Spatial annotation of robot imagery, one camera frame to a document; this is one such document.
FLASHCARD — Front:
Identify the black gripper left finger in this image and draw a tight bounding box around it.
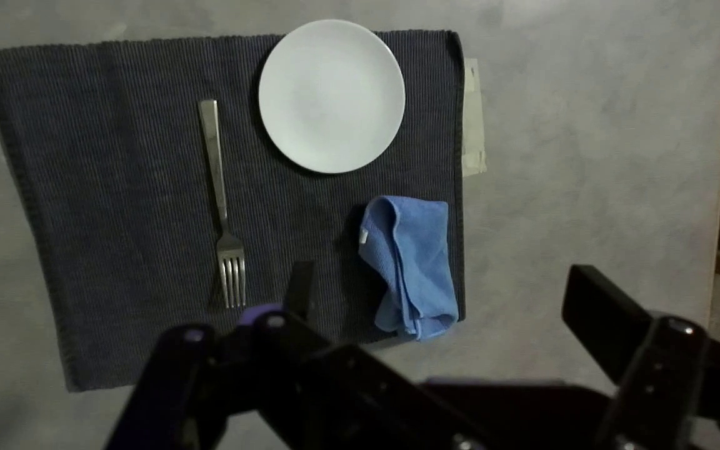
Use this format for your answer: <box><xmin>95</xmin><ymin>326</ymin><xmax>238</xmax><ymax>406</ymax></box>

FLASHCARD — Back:
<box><xmin>106</xmin><ymin>260</ymin><xmax>495</xmax><ymax>450</ymax></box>

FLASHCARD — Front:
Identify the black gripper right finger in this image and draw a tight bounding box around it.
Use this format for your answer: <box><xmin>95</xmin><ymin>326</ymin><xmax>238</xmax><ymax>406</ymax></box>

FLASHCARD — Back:
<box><xmin>560</xmin><ymin>263</ymin><xmax>720</xmax><ymax>450</ymax></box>

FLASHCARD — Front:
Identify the blue cloth towel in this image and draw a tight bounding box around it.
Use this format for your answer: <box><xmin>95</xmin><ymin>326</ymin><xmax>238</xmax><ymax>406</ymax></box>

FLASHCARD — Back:
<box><xmin>355</xmin><ymin>191</ymin><xmax>462</xmax><ymax>341</ymax></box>

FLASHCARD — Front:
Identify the white round plate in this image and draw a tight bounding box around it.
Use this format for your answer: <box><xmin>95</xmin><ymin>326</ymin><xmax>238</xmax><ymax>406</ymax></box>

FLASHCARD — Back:
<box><xmin>256</xmin><ymin>18</ymin><xmax>407</xmax><ymax>176</ymax></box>

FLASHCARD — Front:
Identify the silver metal fork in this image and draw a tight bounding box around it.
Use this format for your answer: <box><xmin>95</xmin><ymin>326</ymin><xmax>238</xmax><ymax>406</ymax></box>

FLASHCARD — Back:
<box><xmin>197</xmin><ymin>98</ymin><xmax>251</xmax><ymax>311</ymax></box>

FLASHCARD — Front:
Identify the dark fabric placemat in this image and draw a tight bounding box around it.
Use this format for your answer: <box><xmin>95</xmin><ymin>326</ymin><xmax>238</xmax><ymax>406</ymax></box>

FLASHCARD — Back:
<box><xmin>0</xmin><ymin>30</ymin><xmax>467</xmax><ymax>394</ymax></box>

